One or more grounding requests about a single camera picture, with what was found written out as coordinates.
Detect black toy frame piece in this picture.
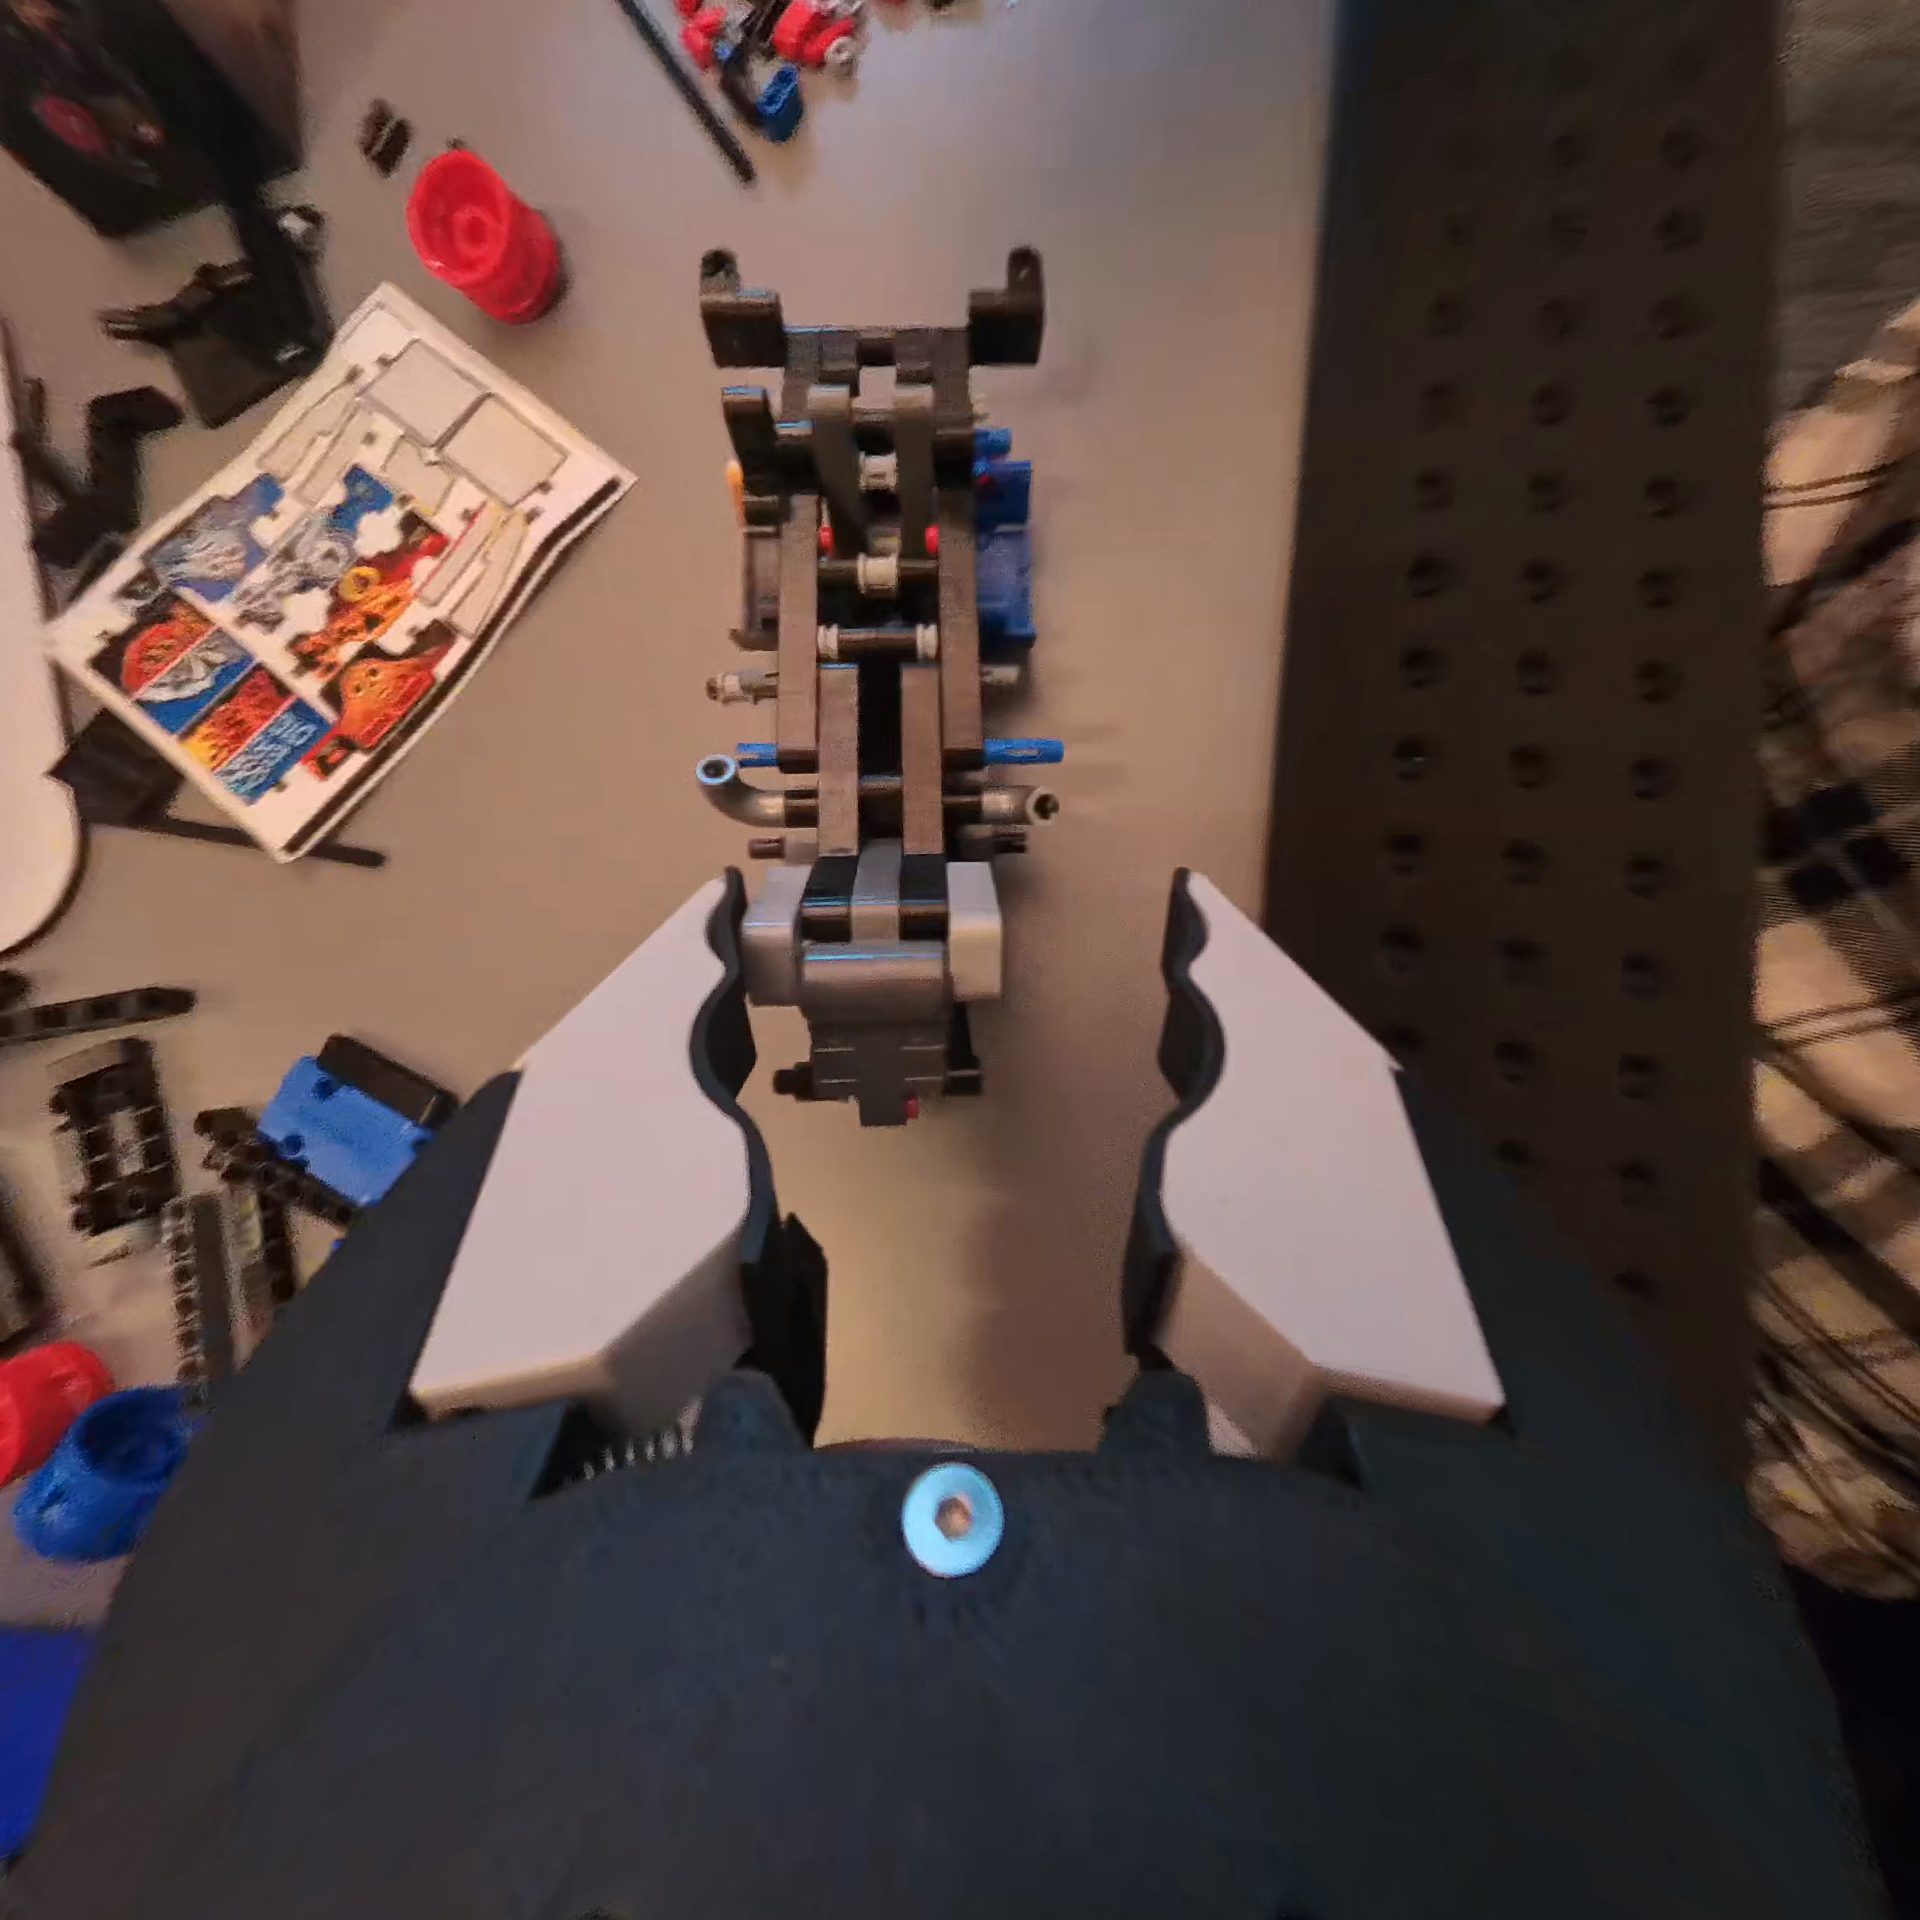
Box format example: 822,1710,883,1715
96,201,337,430
14,386,190,557

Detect grey desk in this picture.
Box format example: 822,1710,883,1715
0,0,1339,1651

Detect blue and black toy block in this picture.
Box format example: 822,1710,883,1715
254,1033,460,1209

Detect cluster of black toy beams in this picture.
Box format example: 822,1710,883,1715
0,981,348,1390

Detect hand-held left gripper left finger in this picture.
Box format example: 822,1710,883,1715
408,865,831,1450

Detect blue plastic bin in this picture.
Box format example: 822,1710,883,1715
0,1625,96,1861

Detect white stand base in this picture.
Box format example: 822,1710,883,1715
0,352,80,961

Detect black toy vehicle chassis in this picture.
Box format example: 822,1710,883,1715
694,244,1070,1129

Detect long black axle rod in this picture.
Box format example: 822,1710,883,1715
615,0,756,185

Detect black perforated board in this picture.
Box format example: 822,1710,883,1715
1263,0,1788,1502

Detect black toy set box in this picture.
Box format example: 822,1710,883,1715
0,0,303,240

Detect pile of small toy pieces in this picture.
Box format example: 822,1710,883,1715
666,0,873,143

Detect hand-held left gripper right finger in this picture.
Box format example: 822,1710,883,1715
1122,865,1506,1450

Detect colourful sticker sheet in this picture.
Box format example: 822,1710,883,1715
45,282,641,868

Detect blue toy wheel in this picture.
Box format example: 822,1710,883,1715
12,1384,204,1566

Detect person in plaid shirt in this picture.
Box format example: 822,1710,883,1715
1746,292,1920,1599

